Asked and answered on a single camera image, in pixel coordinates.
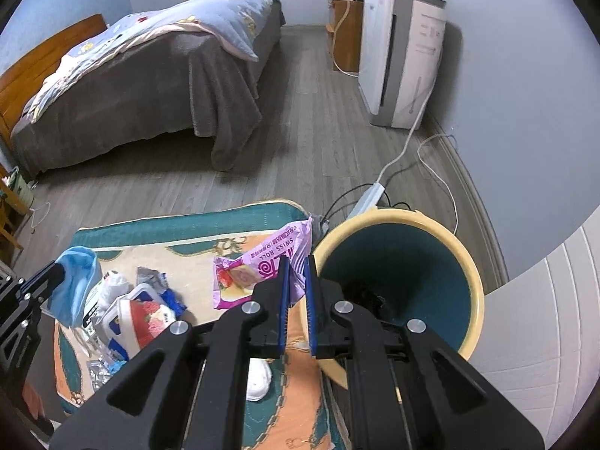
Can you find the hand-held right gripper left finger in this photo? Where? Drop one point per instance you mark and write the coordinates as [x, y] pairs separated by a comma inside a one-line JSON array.
[[283, 304]]

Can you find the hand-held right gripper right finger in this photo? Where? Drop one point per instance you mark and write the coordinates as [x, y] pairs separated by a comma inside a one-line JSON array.
[[311, 314]]

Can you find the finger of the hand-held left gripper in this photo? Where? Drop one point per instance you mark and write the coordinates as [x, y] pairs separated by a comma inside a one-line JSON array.
[[33, 283], [16, 342]]

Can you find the blue face mask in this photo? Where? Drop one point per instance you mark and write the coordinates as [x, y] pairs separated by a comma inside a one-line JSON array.
[[77, 272]]

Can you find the pink snack wrapper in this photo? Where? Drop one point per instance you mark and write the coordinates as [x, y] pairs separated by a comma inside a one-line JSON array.
[[262, 262]]

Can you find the yellow and teal waste bin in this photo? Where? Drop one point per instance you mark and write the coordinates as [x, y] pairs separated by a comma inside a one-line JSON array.
[[422, 262]]

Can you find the reddish cloth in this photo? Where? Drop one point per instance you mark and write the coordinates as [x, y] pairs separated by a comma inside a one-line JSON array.
[[33, 405]]

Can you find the wooden chair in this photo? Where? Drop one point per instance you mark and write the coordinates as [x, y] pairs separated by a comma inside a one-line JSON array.
[[9, 215]]

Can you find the white crumpled tissue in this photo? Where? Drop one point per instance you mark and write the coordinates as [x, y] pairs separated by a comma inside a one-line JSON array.
[[258, 379]]

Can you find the blue crumpled wrapper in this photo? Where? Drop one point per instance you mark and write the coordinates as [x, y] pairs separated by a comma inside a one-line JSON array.
[[172, 301]]

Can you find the teal and orange patterned mat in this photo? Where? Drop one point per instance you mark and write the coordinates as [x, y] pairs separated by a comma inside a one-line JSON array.
[[187, 243]]

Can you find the silver foil wrapper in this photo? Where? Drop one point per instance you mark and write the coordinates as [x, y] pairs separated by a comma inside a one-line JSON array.
[[150, 275]]

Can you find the white power strip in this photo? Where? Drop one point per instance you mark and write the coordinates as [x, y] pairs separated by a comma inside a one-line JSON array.
[[368, 199]]

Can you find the wooden headboard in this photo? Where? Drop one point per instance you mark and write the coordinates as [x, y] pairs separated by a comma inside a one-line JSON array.
[[33, 65]]

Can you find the bed with grey blanket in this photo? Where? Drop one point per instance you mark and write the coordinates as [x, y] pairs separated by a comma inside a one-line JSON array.
[[140, 89]]

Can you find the white padded panel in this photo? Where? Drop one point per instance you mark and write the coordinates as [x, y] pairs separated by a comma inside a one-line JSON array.
[[539, 337]]

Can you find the white air purifier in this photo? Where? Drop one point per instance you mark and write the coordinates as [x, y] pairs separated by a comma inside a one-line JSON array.
[[403, 56]]

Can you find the wooden cabinet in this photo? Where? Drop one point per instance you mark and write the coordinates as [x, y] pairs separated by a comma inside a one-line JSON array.
[[347, 33]]

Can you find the light blue printed quilt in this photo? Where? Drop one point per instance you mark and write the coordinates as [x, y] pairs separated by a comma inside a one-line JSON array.
[[197, 14]]

